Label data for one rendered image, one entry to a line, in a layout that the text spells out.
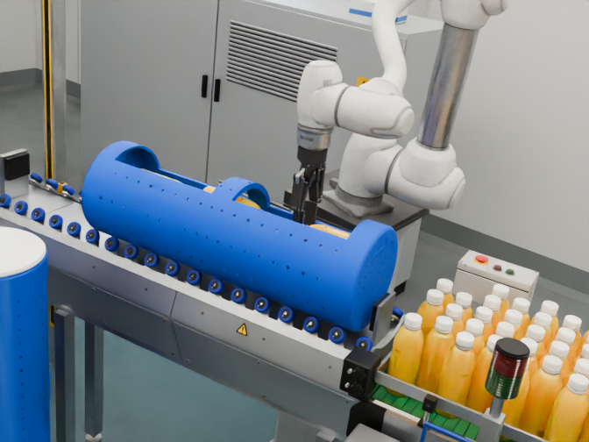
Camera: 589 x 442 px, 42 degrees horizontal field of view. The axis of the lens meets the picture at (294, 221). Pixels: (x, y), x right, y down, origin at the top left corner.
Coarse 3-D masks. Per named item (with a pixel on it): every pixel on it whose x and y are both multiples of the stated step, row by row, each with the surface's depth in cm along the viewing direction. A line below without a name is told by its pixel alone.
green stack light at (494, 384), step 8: (488, 376) 144; (496, 376) 142; (504, 376) 141; (488, 384) 144; (496, 384) 142; (504, 384) 141; (512, 384) 141; (520, 384) 143; (488, 392) 144; (496, 392) 143; (504, 392) 142; (512, 392) 142
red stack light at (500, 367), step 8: (496, 352) 141; (496, 360) 141; (504, 360) 140; (512, 360) 139; (520, 360) 139; (496, 368) 142; (504, 368) 140; (512, 368) 140; (520, 368) 140; (512, 376) 141; (520, 376) 141
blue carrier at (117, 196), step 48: (96, 192) 216; (144, 192) 210; (192, 192) 205; (240, 192) 204; (144, 240) 214; (192, 240) 203; (240, 240) 196; (288, 240) 191; (336, 240) 187; (384, 240) 193; (288, 288) 192; (336, 288) 185; (384, 288) 204
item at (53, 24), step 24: (48, 0) 262; (48, 24) 265; (48, 48) 269; (48, 72) 272; (48, 96) 276; (48, 120) 280; (48, 144) 284; (48, 168) 288; (48, 312) 315; (48, 336) 320
